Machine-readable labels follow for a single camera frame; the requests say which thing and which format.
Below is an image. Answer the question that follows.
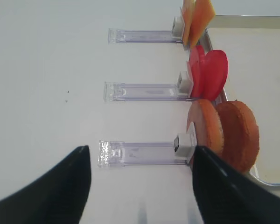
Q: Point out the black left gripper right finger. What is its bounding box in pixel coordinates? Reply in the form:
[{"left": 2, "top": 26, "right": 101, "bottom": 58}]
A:
[{"left": 192, "top": 146, "right": 280, "bottom": 224}]

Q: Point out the red tomato slice front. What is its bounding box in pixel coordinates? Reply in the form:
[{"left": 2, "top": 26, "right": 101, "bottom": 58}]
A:
[{"left": 202, "top": 49, "right": 229, "bottom": 101}]

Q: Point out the orange bun slice front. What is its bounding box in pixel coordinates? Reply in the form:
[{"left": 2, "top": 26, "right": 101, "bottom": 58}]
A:
[{"left": 216, "top": 100, "right": 259, "bottom": 174}]

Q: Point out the clear rack with tomato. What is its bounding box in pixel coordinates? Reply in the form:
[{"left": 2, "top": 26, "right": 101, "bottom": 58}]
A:
[{"left": 103, "top": 71, "right": 194, "bottom": 102}]

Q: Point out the red tomato slice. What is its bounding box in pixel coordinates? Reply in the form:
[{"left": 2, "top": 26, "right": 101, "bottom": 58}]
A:
[
  {"left": 188, "top": 45, "right": 205, "bottom": 98},
  {"left": 202, "top": 49, "right": 229, "bottom": 101}
]

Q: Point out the orange cheese slice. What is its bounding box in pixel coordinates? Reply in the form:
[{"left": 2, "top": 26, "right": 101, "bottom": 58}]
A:
[
  {"left": 189, "top": 0, "right": 216, "bottom": 49},
  {"left": 181, "top": 0, "right": 195, "bottom": 47}
]

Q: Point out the orange bun slice back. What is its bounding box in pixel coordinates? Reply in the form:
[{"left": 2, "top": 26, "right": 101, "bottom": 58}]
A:
[{"left": 187, "top": 99, "right": 224, "bottom": 156}]

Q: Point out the orange bun slice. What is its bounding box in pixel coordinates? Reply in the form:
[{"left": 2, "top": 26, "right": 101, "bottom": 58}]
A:
[
  {"left": 216, "top": 100, "right": 259, "bottom": 174},
  {"left": 187, "top": 99, "right": 224, "bottom": 156}
]

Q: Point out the clear rack with cheese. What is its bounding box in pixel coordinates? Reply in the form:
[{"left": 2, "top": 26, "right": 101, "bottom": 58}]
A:
[{"left": 108, "top": 16, "right": 185, "bottom": 43}]

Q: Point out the white metal tray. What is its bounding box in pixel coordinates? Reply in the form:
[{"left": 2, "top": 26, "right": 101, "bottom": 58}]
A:
[{"left": 200, "top": 15, "right": 280, "bottom": 190}]

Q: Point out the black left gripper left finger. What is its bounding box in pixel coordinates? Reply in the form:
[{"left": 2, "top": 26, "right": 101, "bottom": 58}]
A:
[{"left": 0, "top": 146, "right": 91, "bottom": 224}]

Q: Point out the orange cheese slice front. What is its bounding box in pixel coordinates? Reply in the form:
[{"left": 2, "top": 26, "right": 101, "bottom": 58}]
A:
[{"left": 189, "top": 0, "right": 216, "bottom": 49}]

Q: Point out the orange cheese slice back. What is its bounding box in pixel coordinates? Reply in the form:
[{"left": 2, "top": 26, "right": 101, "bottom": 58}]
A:
[{"left": 181, "top": 0, "right": 195, "bottom": 47}]

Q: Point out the red tomato slice back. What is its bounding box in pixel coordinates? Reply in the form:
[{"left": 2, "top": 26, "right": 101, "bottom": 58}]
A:
[{"left": 188, "top": 45, "right": 205, "bottom": 98}]

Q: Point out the clear rack with left buns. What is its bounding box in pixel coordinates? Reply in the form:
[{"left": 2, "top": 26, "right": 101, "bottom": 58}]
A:
[{"left": 98, "top": 122, "right": 197, "bottom": 167}]

